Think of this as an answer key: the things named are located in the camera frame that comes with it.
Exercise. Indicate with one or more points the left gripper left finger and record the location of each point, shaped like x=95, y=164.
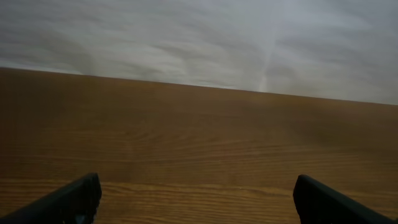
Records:
x=62, y=205

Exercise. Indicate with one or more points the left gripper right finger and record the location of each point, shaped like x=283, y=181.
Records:
x=326, y=205

